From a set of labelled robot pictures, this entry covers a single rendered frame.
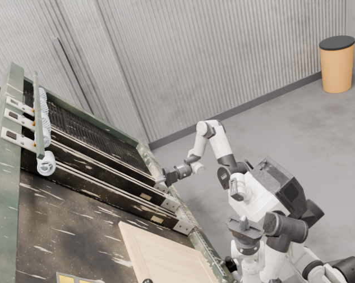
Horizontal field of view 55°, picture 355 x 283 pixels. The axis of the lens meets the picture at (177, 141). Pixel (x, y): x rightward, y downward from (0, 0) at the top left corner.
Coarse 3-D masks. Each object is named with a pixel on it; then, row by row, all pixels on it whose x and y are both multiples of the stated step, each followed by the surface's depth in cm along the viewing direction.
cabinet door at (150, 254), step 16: (128, 240) 151; (144, 240) 162; (160, 240) 172; (144, 256) 149; (160, 256) 159; (176, 256) 169; (192, 256) 181; (144, 272) 138; (160, 272) 146; (176, 272) 155; (192, 272) 165; (208, 272) 176
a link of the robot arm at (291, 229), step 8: (280, 216) 138; (288, 224) 136; (296, 224) 138; (304, 224) 139; (280, 232) 136; (288, 232) 136; (296, 232) 137; (304, 232) 137; (272, 240) 138; (280, 240) 136; (288, 240) 137; (296, 240) 138; (272, 248) 137; (280, 248) 136
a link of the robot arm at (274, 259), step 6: (270, 252) 138; (276, 252) 137; (270, 258) 137; (276, 258) 137; (282, 258) 138; (270, 264) 137; (276, 264) 137; (282, 264) 139; (264, 270) 138; (270, 270) 137; (276, 270) 137; (264, 276) 138; (270, 276) 137; (276, 276) 139; (264, 282) 138; (270, 282) 137; (276, 282) 138
